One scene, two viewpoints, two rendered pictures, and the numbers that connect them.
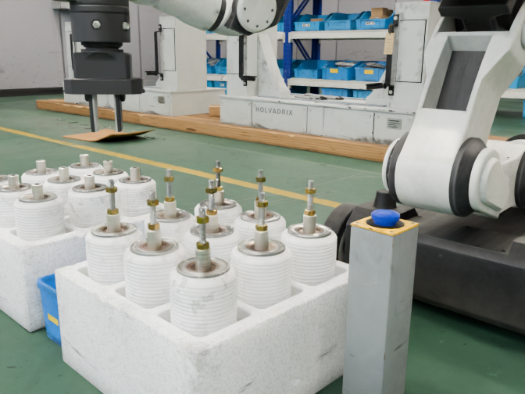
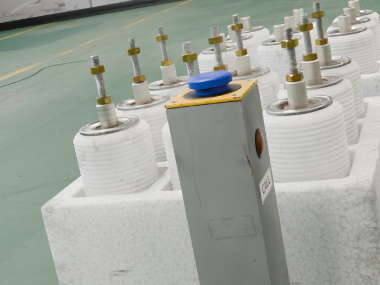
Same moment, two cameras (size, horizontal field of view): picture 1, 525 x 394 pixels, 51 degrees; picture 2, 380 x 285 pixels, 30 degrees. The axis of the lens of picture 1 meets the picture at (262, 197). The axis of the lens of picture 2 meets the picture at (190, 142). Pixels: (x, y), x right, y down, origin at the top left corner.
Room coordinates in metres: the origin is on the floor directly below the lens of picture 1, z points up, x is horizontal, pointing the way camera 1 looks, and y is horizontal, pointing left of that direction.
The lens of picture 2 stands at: (0.46, -0.74, 0.44)
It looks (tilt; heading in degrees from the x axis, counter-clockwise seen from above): 15 degrees down; 66
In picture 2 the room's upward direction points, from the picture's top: 11 degrees counter-clockwise
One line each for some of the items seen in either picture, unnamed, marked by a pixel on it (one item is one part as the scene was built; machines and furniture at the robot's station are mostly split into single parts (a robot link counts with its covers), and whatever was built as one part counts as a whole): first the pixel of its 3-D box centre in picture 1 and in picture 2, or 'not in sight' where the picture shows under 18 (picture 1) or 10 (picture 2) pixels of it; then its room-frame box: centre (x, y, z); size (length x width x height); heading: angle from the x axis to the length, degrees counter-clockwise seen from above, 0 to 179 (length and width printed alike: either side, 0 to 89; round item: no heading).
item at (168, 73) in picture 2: (113, 223); (169, 75); (0.89, 0.25, 0.26); 0.02 x 0.02 x 0.03
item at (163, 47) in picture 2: (112, 201); (164, 51); (0.89, 0.25, 0.30); 0.01 x 0.01 x 0.08
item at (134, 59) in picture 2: (153, 215); (135, 65); (0.81, 0.17, 0.30); 0.01 x 0.01 x 0.08
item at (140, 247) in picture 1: (154, 247); (143, 102); (0.81, 0.17, 0.25); 0.08 x 0.08 x 0.01
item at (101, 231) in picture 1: (114, 230); (171, 83); (0.89, 0.25, 0.25); 0.08 x 0.08 x 0.01
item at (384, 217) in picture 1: (385, 219); (211, 85); (0.74, -0.17, 0.32); 0.04 x 0.04 x 0.02
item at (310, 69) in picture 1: (317, 69); not in sight; (6.81, -0.65, 0.36); 0.50 x 0.38 x 0.21; 138
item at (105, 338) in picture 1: (213, 316); (244, 206); (0.89, 0.09, 0.09); 0.39 x 0.39 x 0.18; 46
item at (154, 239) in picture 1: (154, 239); (141, 93); (0.81, 0.17, 0.26); 0.02 x 0.02 x 0.03
